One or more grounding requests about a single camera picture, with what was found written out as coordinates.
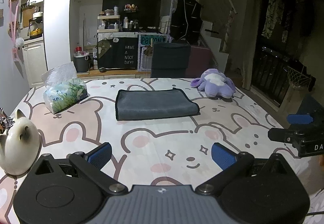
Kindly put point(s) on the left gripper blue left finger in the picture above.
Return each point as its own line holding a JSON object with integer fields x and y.
{"x": 89, "y": 165}

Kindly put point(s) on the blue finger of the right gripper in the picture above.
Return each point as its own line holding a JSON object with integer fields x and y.
{"x": 281, "y": 135}
{"x": 301, "y": 119}

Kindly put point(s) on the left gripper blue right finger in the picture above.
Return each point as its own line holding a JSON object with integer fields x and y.
{"x": 233, "y": 165}

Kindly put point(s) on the purple and grey towel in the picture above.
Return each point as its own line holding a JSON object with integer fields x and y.
{"x": 150, "y": 105}

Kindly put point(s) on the cream ceramic cat figurine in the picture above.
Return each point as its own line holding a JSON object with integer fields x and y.
{"x": 20, "y": 146}

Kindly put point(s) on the floral tissue pack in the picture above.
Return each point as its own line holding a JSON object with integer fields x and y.
{"x": 63, "y": 88}

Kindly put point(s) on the purple plush bunny toy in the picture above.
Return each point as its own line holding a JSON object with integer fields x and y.
{"x": 214, "y": 84}

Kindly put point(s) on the wooden low drawer cabinet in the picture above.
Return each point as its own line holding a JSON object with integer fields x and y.
{"x": 93, "y": 74}

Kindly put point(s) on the brown tray with keys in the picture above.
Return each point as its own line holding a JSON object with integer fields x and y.
{"x": 5, "y": 122}

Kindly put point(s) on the dark grey trash bin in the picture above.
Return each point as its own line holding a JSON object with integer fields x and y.
{"x": 82, "y": 63}

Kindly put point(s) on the maroon chair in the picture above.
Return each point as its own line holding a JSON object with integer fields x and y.
{"x": 201, "y": 59}

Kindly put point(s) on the black have a nice day cloth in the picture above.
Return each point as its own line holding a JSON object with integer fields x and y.
{"x": 118, "y": 53}

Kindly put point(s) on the dark blue chair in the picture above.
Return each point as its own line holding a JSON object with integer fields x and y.
{"x": 170, "y": 60}

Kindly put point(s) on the white kitchen cabinet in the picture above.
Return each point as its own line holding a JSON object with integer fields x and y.
{"x": 35, "y": 62}

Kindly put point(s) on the teal poison sign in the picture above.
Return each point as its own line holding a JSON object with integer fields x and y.
{"x": 151, "y": 39}

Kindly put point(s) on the white tiered shelf rack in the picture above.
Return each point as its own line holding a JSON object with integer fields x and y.
{"x": 108, "y": 24}

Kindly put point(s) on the black hanging jacket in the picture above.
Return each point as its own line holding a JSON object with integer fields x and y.
{"x": 186, "y": 22}

